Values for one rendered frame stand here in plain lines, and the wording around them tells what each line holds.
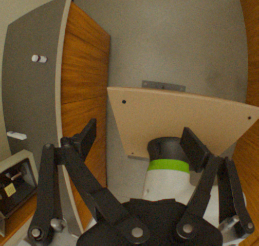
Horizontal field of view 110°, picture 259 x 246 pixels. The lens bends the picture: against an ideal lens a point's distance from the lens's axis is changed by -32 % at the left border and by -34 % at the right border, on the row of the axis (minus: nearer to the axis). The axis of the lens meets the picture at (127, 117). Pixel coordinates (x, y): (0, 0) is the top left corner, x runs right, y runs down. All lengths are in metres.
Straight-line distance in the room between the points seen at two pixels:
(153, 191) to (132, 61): 1.38
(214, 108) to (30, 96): 0.91
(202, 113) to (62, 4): 0.86
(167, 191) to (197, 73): 1.37
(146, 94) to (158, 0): 1.68
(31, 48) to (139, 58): 1.09
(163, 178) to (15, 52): 1.15
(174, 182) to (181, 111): 0.17
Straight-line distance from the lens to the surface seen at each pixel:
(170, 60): 1.53
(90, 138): 0.17
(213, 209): 0.34
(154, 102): 0.27
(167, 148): 0.37
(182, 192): 0.35
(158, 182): 0.35
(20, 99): 1.04
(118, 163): 1.85
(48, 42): 0.84
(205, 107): 0.28
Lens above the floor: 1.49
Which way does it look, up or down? 72 degrees down
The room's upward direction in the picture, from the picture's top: 135 degrees counter-clockwise
